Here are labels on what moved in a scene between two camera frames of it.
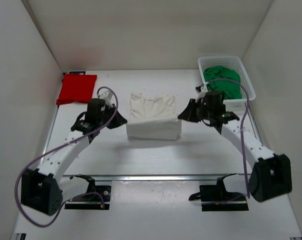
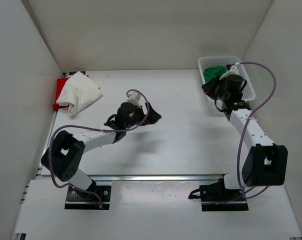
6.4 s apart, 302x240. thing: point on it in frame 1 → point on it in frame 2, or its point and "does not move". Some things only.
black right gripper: (189, 113) → (209, 88)
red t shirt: (77, 88) → (61, 82)
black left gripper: (118, 120) → (152, 118)
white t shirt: (152, 117) → (78, 92)
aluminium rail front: (148, 177) does not move
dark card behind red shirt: (83, 72) does not move
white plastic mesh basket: (234, 63) does not move
